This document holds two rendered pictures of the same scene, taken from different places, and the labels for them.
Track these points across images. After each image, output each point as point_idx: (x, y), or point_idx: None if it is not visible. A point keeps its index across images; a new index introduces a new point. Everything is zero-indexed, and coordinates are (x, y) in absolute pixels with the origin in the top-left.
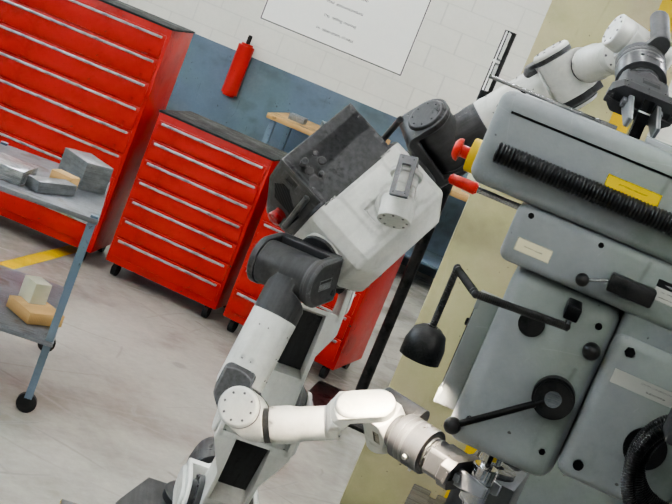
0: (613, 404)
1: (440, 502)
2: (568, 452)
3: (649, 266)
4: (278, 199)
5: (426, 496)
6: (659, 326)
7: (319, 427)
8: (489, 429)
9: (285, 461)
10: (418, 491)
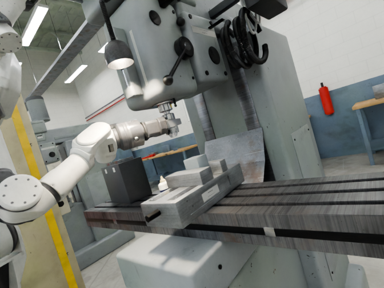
0: (199, 42)
1: (100, 205)
2: (201, 70)
3: None
4: None
5: (94, 208)
6: (188, 4)
7: (82, 163)
8: (174, 79)
9: (25, 256)
10: (90, 210)
